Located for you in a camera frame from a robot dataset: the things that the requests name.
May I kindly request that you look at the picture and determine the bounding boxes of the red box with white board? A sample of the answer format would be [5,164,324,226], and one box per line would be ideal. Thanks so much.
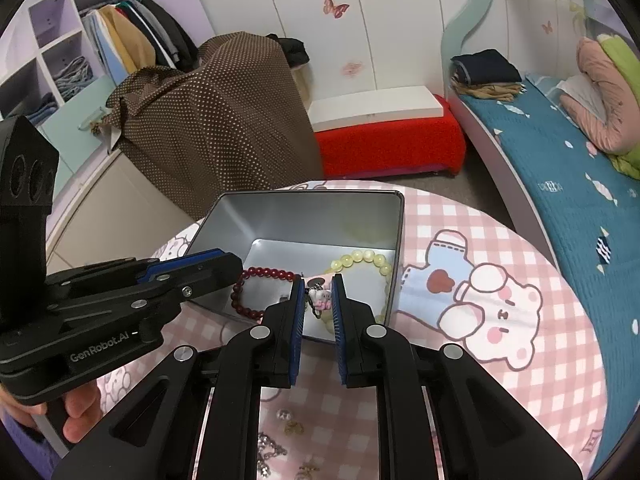
[312,94,468,181]

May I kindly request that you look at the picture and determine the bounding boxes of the white flat board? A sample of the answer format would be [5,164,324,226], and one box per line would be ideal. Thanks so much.
[305,85,446,133]

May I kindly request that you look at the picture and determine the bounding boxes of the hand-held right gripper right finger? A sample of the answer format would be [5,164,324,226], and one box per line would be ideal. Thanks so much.
[331,273,586,480]

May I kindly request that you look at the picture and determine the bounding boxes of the white wardrobe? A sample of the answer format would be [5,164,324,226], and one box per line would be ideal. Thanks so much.
[182,0,496,111]

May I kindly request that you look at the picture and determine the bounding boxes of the pink checked tablecloth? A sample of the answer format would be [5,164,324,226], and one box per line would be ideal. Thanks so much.
[45,180,608,480]

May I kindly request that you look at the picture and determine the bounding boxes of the grey folded clothes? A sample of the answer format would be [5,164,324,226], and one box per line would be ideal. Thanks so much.
[52,57,93,103]

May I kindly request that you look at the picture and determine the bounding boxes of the blue folded jeans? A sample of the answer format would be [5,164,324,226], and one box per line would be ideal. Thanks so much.
[25,97,58,123]

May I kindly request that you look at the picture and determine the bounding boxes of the silver metal tin box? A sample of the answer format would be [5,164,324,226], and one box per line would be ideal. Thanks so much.
[184,191,405,346]

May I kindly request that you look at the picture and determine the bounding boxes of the pink bear charm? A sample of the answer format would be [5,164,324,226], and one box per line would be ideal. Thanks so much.
[306,277,332,320]

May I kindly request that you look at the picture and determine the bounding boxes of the dark red bead bracelet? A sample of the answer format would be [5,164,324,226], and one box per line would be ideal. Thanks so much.
[231,266,303,320]

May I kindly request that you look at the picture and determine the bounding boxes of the teal candy print bedsheet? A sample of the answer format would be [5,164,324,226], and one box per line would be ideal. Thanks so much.
[457,72,640,471]

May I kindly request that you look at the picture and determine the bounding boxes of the silver chain necklace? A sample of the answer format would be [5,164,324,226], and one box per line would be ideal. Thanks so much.
[257,432,287,480]

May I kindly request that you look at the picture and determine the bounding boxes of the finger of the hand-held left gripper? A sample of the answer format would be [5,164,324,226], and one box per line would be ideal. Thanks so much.
[47,247,228,287]
[54,253,244,333]

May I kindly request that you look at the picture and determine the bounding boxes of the pink rolled quilt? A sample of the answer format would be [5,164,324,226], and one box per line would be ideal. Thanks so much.
[559,36,640,156]

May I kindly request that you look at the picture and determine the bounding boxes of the green rolled quilt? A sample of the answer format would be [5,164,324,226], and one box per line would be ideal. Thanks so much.
[597,34,640,181]

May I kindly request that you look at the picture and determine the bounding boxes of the pale yellow bead bracelet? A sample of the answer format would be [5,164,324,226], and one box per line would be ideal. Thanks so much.
[320,252,396,333]

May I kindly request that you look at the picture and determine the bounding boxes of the teal drawer cabinet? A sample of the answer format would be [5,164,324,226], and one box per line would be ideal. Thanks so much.
[40,77,118,171]

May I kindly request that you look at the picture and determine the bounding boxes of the dark folded clothes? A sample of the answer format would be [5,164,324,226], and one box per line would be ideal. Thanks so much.
[451,49,523,86]

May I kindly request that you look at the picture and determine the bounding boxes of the light blue hanging garment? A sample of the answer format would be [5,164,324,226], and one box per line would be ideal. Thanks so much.
[82,10,123,86]

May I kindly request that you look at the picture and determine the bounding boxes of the white low cabinet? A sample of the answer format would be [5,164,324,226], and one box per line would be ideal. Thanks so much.
[47,150,201,271]

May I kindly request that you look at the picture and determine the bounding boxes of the brown polka dot cloth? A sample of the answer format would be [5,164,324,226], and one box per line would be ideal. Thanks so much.
[102,31,325,221]

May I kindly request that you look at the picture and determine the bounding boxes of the white pillow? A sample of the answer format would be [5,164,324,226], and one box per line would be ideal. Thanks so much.
[550,74,608,111]

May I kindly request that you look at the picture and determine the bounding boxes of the tan folded clothes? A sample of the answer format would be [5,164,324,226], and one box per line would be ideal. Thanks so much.
[452,80,526,103]

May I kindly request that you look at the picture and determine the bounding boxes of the yellow hanging garment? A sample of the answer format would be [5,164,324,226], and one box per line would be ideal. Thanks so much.
[97,6,157,73]

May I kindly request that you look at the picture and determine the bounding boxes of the lilac shelf unit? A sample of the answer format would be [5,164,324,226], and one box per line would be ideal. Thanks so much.
[0,0,151,121]

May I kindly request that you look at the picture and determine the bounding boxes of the black cloth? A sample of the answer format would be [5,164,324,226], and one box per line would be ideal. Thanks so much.
[265,34,308,68]

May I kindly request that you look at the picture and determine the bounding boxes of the dark hanging clothes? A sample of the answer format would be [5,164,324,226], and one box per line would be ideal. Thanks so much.
[115,0,201,68]

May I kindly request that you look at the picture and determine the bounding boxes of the person's left hand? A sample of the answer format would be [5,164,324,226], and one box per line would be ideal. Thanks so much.
[0,379,102,445]

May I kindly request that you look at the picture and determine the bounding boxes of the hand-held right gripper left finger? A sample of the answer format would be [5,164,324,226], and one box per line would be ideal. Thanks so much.
[52,274,307,480]

